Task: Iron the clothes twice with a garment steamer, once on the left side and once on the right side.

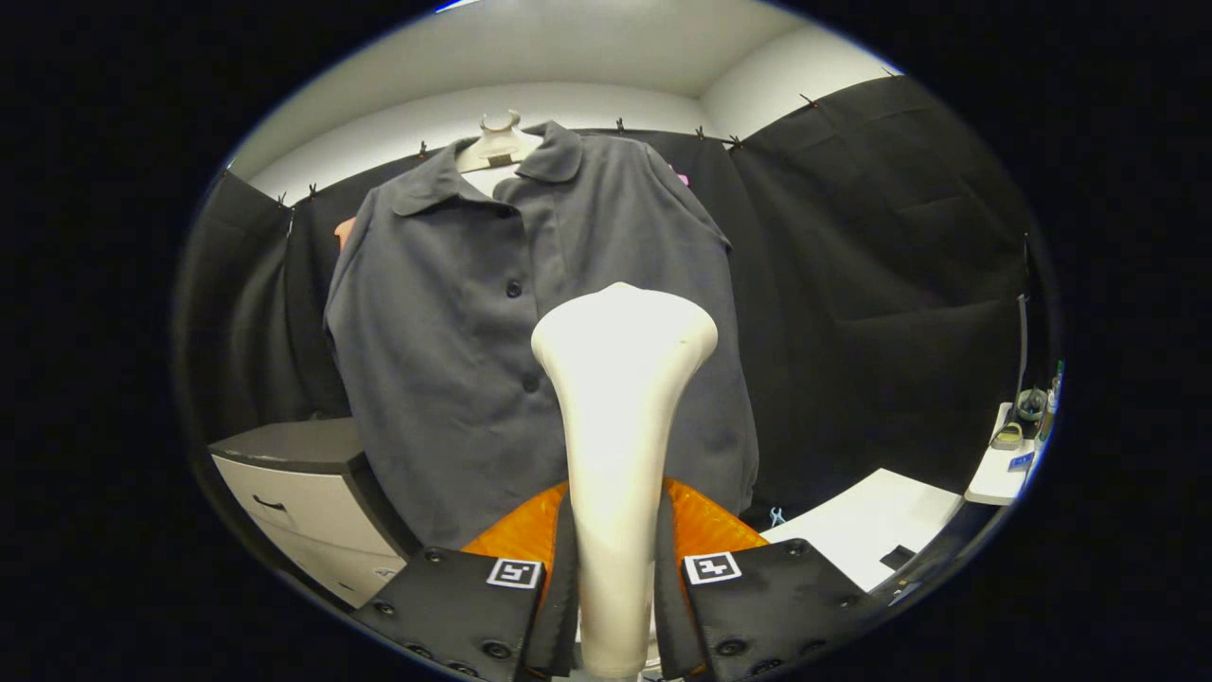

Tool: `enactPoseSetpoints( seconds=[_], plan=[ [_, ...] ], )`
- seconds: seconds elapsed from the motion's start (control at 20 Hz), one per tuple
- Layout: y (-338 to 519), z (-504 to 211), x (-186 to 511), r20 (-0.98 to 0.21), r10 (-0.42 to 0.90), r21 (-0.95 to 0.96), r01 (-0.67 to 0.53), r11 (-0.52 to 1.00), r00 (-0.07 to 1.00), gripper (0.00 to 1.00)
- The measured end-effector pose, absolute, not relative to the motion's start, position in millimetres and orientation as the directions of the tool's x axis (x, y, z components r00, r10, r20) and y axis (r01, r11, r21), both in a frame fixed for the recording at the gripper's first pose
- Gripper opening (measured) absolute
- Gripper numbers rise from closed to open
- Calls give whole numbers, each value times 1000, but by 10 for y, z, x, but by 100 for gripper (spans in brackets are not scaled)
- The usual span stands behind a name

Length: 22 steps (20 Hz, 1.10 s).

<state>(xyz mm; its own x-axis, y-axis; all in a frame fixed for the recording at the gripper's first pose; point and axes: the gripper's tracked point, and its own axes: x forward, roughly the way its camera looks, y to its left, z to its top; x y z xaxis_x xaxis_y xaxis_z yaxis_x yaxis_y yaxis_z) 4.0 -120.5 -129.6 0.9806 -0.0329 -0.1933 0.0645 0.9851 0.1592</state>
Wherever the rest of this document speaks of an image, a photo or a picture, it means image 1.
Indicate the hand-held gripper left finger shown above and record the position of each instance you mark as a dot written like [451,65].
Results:
[454,597]

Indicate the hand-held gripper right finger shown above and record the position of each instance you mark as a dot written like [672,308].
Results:
[776,597]

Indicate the grey button-up shirt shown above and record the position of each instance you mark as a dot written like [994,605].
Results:
[445,360]

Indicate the grey and white drawer cabinet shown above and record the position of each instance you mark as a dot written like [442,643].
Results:
[294,493]

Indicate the small blue card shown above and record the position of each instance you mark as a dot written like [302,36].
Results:
[1021,461]

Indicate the tape roll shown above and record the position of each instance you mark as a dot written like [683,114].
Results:
[1006,437]

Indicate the round grey container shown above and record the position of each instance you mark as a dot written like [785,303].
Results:
[1032,404]

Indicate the black backdrop cloth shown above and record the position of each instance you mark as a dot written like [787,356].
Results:
[881,284]

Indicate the black upright pole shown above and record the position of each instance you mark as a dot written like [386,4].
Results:
[1023,350]

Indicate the white mannequin torso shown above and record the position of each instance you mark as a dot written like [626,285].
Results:
[497,147]

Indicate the row of small black clips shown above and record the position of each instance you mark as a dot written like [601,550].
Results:
[620,124]

